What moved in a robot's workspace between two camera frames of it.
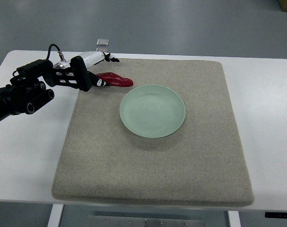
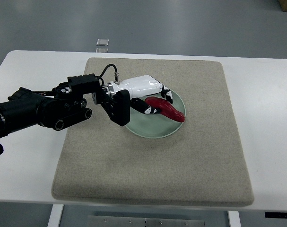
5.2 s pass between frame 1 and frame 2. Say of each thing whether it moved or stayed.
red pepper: moved
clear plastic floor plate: stayed
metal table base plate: stayed
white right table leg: stayed
